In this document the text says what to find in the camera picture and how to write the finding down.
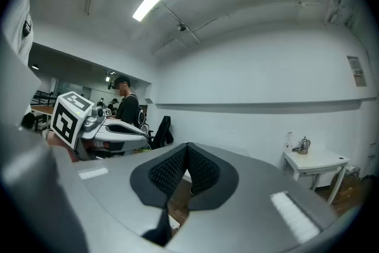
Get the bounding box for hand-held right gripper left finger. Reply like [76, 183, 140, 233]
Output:
[52, 141, 188, 253]

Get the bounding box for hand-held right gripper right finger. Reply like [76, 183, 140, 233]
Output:
[165, 141, 339, 253]

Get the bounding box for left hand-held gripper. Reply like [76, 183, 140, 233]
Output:
[49, 91, 149, 161]

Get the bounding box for black office chair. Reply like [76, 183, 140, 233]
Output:
[147, 115, 175, 149]

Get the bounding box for small white table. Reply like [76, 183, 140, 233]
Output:
[282, 149, 351, 206]

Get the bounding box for metal kettle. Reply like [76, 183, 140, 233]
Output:
[297, 136, 311, 155]

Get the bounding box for wooden table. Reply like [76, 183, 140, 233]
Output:
[30, 105, 56, 129]

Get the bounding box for cardboard boxes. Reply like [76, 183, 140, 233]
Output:
[331, 167, 364, 206]

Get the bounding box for black shirt clip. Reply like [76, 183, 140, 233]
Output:
[21, 18, 33, 38]

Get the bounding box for person's white shirt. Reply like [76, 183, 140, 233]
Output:
[0, 0, 36, 128]

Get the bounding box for grey gripper-mounted camera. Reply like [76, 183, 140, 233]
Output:
[83, 106, 107, 132]

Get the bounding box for paper wall notice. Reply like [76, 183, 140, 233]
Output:
[346, 55, 368, 88]

